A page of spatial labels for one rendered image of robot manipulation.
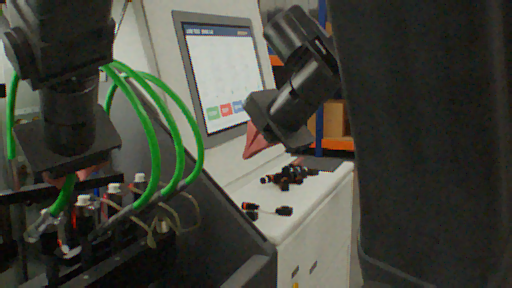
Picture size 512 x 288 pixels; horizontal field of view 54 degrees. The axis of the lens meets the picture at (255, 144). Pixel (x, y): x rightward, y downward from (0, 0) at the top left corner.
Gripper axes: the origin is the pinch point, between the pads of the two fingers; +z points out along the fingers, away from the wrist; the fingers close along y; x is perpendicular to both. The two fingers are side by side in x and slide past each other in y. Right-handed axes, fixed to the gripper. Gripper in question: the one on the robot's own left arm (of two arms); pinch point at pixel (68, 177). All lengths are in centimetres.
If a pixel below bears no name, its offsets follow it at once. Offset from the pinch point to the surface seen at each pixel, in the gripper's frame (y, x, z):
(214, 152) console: -45, -18, 44
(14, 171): 1.8, -20.5, 27.7
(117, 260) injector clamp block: -8.1, 2.1, 31.1
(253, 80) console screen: -73, -39, 50
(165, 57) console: -36, -35, 25
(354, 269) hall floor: -173, 11, 205
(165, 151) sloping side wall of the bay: -26.7, -15.0, 29.7
